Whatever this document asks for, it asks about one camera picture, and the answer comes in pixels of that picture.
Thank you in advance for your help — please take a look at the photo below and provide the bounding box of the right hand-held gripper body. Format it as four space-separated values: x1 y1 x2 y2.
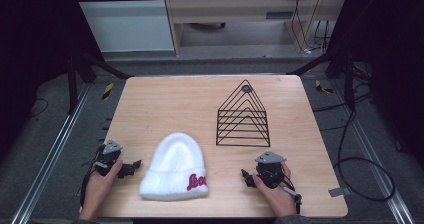
254 150 288 190

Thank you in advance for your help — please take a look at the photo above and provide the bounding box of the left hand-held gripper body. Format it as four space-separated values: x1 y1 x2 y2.
94 139 124 177

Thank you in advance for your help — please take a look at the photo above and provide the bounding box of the white fluffy beanie hat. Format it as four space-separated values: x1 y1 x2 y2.
137 132 210 202

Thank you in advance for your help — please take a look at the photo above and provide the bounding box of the black wire triangular rack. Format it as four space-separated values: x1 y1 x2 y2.
215 79 272 149

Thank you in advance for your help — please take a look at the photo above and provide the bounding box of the person's right hand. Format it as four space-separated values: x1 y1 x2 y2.
251 163 298 218

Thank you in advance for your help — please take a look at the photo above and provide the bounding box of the person's left hand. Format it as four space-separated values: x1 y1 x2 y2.
79 159 124 220

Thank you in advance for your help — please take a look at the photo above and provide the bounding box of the yellow black striped tape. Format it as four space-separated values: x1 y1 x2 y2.
101 82 115 101
314 79 335 95

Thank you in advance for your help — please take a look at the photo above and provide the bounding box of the gray tape piece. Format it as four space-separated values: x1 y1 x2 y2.
327 186 352 198

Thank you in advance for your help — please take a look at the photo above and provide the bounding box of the black curtain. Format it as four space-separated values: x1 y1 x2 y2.
0 0 104 165
328 0 424 172

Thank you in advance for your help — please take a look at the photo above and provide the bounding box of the white cabinet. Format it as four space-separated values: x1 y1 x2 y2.
69 0 176 54

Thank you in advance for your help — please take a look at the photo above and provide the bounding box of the light wooden desk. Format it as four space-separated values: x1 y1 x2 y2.
161 0 349 57

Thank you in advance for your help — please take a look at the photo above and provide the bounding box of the right hand-held gripper cable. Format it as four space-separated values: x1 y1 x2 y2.
280 163 303 216

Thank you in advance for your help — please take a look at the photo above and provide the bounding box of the hand-held gripper cable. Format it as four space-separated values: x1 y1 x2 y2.
79 150 103 208
280 163 303 216

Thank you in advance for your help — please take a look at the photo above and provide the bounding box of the left hand-held gripper cable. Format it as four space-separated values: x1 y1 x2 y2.
79 150 103 208

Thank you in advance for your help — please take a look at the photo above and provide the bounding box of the aluminium floor rail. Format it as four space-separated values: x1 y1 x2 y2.
10 83 92 224
332 80 417 224

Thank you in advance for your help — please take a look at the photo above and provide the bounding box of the black looped floor cable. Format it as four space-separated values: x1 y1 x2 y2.
332 108 397 202

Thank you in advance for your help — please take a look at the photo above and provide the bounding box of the black frame leg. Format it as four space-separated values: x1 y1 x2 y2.
285 45 357 112
65 48 134 116

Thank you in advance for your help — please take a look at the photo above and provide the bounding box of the bundle of hanging cables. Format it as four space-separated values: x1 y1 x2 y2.
290 0 332 56

